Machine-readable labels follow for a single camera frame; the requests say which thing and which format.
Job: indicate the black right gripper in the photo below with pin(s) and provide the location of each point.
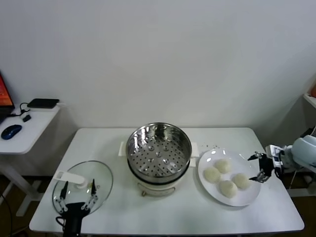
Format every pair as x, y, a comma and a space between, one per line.
265, 164

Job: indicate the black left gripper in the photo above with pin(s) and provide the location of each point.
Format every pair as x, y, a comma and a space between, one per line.
76, 209

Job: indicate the white steamed baozi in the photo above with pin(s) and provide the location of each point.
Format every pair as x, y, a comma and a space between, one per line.
241, 181
228, 188
223, 166
211, 174

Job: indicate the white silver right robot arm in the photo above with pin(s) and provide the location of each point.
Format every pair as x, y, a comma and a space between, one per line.
303, 150

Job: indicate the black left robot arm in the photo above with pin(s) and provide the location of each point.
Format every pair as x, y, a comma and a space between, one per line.
72, 225

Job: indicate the steel perforated steamer basket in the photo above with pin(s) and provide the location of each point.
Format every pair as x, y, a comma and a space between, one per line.
140, 138

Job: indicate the white round plate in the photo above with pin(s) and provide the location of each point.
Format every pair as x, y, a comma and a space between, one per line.
212, 195

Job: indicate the white side desk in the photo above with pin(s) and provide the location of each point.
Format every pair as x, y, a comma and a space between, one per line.
24, 138

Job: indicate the cream electric cooker pot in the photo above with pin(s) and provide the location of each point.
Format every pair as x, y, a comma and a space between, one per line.
158, 188

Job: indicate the small black adapter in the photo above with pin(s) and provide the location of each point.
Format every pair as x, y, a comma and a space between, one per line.
26, 118

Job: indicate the blue computer mouse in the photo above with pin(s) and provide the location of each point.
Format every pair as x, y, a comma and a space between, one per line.
11, 131

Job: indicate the orange object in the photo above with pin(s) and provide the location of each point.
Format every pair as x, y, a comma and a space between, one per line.
313, 91

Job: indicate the black external drive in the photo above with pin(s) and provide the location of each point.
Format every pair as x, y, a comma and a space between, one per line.
43, 103

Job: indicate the laptop with red screen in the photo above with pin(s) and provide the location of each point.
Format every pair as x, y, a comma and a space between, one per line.
3, 96

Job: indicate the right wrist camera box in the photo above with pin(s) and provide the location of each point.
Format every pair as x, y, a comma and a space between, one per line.
274, 153

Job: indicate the white desk base frame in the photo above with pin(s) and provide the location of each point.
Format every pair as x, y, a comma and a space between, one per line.
303, 193

